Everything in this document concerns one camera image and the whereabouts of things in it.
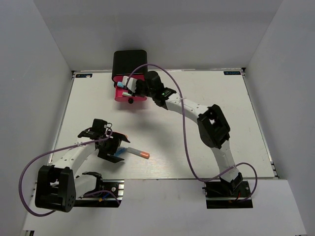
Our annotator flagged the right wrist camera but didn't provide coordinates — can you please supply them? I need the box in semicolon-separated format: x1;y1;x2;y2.
122;76;137;93

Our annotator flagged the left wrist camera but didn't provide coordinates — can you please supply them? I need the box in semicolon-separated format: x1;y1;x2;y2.
104;122;112;131

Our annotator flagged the orange white highlighter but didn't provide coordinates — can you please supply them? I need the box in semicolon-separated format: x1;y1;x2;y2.
126;147;150;159

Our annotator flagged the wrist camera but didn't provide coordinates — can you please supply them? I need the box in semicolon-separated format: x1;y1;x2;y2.
104;122;112;131
122;76;137;93

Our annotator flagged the blue table sticker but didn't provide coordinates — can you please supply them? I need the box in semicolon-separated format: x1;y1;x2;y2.
223;71;241;75
75;73;93;78

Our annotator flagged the left blue table sticker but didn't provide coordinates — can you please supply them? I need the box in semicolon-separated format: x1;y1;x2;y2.
75;73;93;78

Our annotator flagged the green highlighter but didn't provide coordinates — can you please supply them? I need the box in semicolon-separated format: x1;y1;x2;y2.
122;92;132;96

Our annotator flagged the right blue table sticker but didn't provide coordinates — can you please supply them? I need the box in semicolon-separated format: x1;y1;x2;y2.
223;71;241;75

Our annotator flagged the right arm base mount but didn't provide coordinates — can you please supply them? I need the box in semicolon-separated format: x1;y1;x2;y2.
202;181;253;209

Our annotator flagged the black drawer cabinet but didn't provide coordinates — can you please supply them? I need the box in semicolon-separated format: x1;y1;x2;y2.
112;49;148;79

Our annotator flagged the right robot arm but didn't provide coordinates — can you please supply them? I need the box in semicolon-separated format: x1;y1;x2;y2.
128;71;243;196

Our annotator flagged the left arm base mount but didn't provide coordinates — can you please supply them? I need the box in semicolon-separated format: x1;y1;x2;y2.
74;180;125;208

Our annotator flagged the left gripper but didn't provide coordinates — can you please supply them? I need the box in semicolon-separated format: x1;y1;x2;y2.
98;131;129;163

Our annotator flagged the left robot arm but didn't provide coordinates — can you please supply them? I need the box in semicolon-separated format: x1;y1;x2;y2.
34;119;129;212

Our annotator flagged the blue highlighter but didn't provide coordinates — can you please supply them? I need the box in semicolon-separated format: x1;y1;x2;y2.
117;82;125;88

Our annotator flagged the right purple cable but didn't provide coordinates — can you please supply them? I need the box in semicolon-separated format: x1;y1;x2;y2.
125;63;258;203

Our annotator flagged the pink drawer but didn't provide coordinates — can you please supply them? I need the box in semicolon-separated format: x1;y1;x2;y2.
112;75;144;83
114;86;147;104

